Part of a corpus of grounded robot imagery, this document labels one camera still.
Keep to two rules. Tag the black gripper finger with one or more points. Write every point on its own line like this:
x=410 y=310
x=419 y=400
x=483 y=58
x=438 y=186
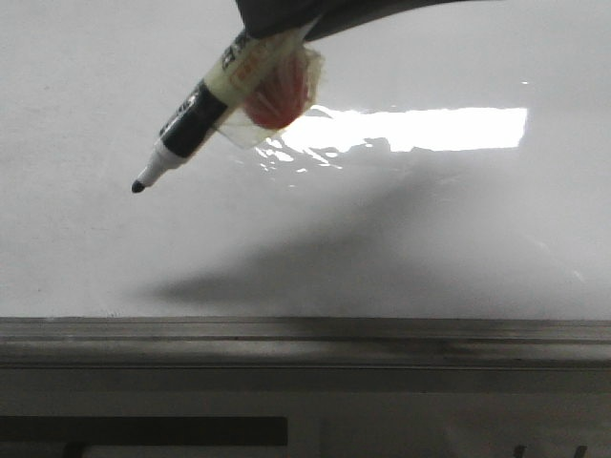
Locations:
x=263 y=18

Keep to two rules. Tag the white whiteboard with aluminium frame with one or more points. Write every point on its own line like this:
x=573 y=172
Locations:
x=446 y=200

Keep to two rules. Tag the black and white whiteboard marker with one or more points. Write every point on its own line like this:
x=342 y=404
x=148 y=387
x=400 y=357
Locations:
x=256 y=88

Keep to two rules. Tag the black label strip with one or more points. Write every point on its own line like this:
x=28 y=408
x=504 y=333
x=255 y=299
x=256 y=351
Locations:
x=148 y=431

